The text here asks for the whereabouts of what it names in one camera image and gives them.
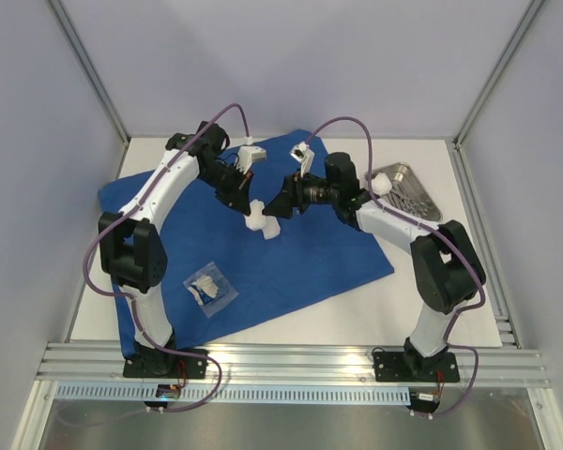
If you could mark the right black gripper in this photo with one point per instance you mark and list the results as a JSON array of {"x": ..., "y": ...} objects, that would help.
[{"x": 294, "y": 195}]

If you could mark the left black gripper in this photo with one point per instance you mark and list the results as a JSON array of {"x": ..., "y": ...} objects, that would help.
[{"x": 237, "y": 197}]

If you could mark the white gauze pad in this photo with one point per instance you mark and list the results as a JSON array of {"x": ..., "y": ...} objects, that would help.
[
  {"x": 381, "y": 184},
  {"x": 255, "y": 220},
  {"x": 271, "y": 229}
]

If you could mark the blue surgical drape cloth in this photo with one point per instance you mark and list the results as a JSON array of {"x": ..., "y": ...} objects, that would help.
[{"x": 314, "y": 257}]

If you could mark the clear packet with gloves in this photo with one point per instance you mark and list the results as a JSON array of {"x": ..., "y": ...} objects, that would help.
[{"x": 210, "y": 289}]

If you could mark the stainless steel instrument tray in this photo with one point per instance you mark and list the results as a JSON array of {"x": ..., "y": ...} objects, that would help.
[{"x": 404, "y": 179}]

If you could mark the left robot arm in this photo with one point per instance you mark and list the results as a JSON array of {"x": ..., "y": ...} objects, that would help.
[{"x": 130, "y": 248}]

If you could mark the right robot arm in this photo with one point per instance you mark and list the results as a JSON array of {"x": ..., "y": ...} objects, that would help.
[{"x": 446, "y": 267}]

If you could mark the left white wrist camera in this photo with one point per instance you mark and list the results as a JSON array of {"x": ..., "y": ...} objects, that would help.
[{"x": 247, "y": 155}]

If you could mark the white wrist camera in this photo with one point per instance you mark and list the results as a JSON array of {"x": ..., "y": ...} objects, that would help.
[
  {"x": 247, "y": 155},
  {"x": 304, "y": 156}
]

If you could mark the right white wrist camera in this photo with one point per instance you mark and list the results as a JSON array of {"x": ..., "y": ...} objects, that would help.
[{"x": 304, "y": 156}]

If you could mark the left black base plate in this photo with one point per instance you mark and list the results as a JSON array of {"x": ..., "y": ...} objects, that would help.
[{"x": 148, "y": 363}]

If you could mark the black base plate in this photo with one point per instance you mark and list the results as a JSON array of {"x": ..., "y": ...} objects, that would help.
[
  {"x": 148, "y": 363},
  {"x": 409, "y": 367}
]

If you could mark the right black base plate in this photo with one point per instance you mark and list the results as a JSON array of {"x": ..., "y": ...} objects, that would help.
[{"x": 409, "y": 367}]

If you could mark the slotted cable duct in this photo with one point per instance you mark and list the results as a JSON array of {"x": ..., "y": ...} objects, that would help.
[{"x": 366, "y": 395}]

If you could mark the aluminium mounting rail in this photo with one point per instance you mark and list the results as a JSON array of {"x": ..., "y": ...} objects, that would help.
[{"x": 87, "y": 360}]

